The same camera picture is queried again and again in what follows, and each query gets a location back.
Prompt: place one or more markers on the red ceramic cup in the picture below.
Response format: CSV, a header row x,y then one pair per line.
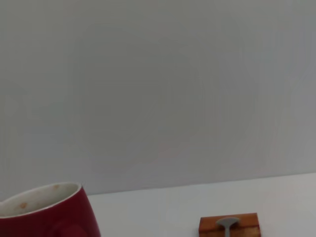
x,y
54,219

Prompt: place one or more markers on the orange brown wooden block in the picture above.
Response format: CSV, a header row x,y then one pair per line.
x,y
209,227

